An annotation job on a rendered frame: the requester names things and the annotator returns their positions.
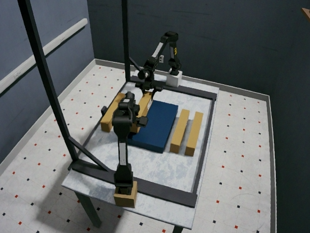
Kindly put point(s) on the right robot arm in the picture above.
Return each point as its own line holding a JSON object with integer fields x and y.
{"x": 123, "y": 176}

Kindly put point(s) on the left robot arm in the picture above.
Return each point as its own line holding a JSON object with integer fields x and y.
{"x": 153, "y": 60}

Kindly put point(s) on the brown cardboard carton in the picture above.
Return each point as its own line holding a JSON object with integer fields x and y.
{"x": 178, "y": 133}
{"x": 145, "y": 104}
{"x": 194, "y": 133}
{"x": 106, "y": 122}

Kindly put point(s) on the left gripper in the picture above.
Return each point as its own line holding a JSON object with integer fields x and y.
{"x": 158, "y": 88}

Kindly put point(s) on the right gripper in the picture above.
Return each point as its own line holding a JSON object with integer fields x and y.
{"x": 141, "y": 121}

